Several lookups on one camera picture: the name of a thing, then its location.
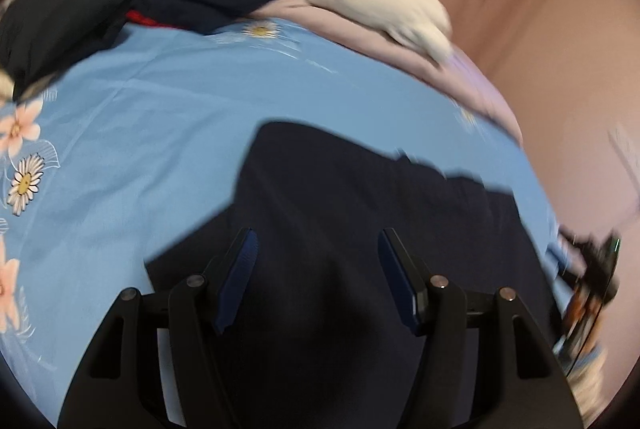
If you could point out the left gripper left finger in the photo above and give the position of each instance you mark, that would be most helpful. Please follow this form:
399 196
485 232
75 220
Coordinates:
155 354

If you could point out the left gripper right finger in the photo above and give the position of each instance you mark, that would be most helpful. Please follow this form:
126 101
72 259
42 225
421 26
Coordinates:
518 382

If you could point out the navy blue jacket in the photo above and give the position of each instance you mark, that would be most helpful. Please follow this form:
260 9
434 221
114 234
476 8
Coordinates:
317 341

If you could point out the light blue floral bedsheet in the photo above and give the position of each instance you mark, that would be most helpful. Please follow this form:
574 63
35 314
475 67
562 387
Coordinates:
141 143

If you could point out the pink quilted comforter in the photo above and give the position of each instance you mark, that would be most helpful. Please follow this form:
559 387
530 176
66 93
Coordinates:
459 78

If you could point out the black folded garment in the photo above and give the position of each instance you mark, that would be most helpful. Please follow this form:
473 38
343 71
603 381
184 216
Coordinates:
43 38

